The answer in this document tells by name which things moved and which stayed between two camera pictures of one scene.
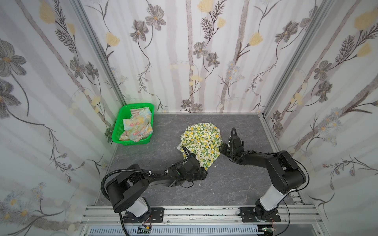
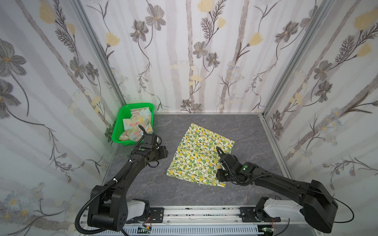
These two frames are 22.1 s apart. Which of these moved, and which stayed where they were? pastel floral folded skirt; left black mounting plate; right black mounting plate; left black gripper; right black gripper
Moved: left black gripper; right black gripper
Stayed: pastel floral folded skirt; left black mounting plate; right black mounting plate
